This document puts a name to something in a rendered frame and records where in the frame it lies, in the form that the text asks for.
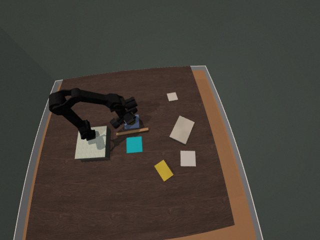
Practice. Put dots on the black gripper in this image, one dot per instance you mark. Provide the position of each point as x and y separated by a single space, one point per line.
119 121

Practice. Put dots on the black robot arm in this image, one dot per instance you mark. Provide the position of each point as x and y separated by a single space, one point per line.
60 106

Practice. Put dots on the yellow rectangular block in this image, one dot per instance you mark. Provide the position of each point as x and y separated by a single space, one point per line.
163 170

